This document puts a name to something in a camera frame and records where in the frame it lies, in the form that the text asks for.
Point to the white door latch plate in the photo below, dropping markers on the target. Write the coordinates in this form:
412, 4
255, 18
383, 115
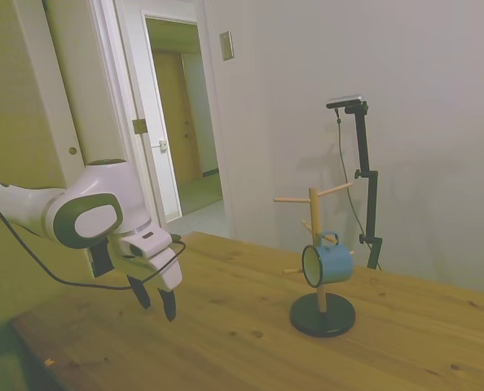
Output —
163, 145

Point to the black jointed camera stand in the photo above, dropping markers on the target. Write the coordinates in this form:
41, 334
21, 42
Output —
368, 171

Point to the grey exterior camera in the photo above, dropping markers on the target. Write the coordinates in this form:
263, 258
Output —
346, 100

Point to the blue enamel mug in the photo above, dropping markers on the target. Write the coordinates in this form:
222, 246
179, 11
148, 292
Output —
335, 264

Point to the white open door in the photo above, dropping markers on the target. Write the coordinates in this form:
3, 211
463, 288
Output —
91, 81

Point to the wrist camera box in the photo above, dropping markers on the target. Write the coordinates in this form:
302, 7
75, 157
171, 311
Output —
101, 258

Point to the wooden mug tree black base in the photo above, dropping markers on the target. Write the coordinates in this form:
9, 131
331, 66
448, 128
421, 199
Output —
323, 322

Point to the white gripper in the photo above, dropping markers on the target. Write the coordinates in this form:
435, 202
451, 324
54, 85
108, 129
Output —
166, 269

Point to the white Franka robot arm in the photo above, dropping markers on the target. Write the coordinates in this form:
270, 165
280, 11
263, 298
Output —
30, 203

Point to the brass door hinge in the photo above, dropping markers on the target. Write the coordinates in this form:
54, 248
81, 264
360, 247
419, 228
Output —
139, 126

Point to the metal wall switch plate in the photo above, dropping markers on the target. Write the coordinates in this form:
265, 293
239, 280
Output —
226, 45

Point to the brown wooden hallway door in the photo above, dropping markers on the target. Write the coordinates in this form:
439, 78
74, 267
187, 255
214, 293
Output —
172, 122

